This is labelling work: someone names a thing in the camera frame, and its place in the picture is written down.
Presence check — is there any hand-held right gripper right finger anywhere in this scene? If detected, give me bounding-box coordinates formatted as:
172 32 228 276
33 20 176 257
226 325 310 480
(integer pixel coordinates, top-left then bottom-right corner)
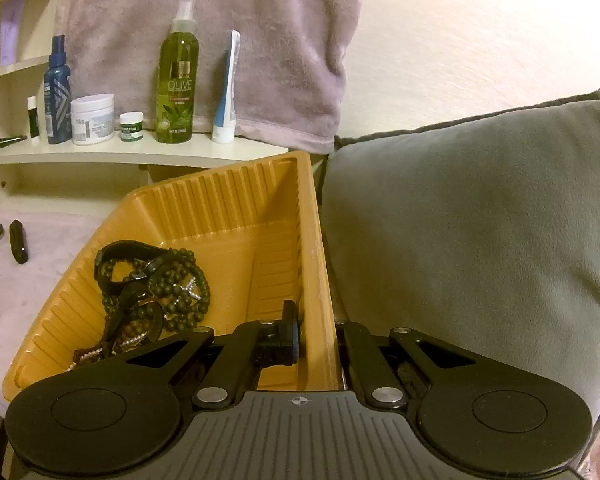
336 319 481 409

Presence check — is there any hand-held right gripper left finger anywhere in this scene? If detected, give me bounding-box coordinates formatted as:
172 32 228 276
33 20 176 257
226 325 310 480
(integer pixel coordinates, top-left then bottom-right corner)
107 300 301 409

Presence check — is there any dark green bead necklace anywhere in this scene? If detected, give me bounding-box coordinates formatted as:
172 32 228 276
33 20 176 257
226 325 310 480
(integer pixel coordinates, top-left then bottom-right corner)
97 247 212 334

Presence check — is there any orange ribbed plastic tray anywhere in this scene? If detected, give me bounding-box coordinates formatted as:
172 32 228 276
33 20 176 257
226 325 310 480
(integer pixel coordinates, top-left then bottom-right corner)
1 150 342 404

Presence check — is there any black strap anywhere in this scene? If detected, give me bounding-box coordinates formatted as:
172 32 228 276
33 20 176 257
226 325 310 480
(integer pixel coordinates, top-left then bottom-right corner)
94 241 174 312

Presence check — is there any white pearl necklace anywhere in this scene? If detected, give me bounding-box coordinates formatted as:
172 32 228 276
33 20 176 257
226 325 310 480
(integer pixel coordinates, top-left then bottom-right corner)
67 332 144 374

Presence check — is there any grey-green pillow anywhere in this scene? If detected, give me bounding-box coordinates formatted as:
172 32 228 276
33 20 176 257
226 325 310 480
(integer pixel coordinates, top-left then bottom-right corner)
320 79 600 443

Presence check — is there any white and blue tube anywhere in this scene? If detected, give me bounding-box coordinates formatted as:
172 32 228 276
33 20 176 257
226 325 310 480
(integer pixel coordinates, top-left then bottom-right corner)
211 30 241 144

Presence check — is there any cream shelf unit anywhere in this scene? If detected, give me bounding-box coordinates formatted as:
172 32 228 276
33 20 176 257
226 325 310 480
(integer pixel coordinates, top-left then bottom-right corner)
0 0 290 211

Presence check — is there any pink bed blanket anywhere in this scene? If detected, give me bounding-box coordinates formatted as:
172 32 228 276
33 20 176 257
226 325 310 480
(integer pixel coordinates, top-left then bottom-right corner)
0 204 123 411

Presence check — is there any small green-label jar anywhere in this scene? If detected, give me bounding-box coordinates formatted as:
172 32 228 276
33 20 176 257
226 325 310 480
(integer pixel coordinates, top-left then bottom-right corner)
118 111 145 143

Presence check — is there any green spray bottle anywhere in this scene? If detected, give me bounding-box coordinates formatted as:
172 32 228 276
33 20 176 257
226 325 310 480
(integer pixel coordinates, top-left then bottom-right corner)
154 0 199 144

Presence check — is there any white cream jar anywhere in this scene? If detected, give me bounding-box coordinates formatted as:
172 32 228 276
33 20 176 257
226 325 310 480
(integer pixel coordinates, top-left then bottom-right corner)
70 93 116 146

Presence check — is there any mauve fleece towel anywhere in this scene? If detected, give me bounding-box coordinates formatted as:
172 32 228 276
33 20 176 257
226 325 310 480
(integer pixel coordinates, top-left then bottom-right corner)
55 0 374 156

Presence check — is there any blue spray bottle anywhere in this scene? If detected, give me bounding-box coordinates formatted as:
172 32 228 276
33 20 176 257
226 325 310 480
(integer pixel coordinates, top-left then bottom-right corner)
43 35 74 145

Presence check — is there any small white and green bottle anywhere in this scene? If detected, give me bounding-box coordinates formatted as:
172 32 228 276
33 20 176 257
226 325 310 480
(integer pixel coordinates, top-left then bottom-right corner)
26 96 41 140

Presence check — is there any purple tube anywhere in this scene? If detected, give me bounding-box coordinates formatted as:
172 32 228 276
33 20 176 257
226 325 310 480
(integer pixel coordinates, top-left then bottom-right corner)
0 0 25 66

